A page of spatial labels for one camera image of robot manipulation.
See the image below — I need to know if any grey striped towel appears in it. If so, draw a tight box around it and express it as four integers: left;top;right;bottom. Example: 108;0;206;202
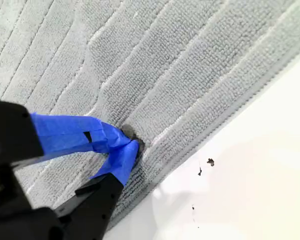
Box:
0;0;300;232

